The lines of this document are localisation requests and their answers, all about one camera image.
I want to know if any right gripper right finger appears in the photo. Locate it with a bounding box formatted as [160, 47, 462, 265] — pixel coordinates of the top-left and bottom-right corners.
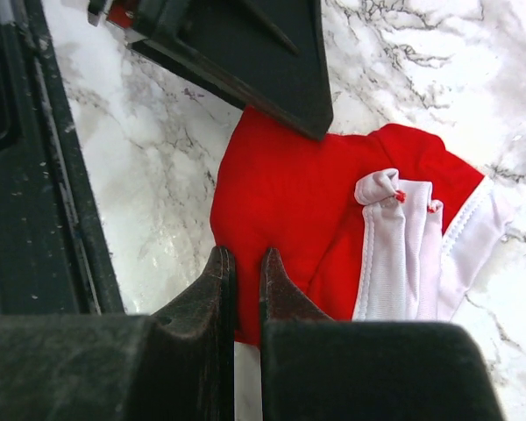
[259, 248, 503, 420]

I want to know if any red boxer underwear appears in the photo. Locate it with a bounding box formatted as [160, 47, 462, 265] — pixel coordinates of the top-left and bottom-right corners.
[210, 108, 515, 345]

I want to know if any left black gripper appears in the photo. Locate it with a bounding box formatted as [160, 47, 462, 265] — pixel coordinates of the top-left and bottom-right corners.
[88, 0, 184, 42]

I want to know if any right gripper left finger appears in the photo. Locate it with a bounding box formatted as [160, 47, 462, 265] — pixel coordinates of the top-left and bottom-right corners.
[0, 246, 236, 420]

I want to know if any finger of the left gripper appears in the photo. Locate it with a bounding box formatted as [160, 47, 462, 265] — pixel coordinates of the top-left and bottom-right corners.
[126, 1, 333, 140]

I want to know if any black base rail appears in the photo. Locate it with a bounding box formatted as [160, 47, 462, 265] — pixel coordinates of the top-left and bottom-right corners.
[0, 1, 124, 315]

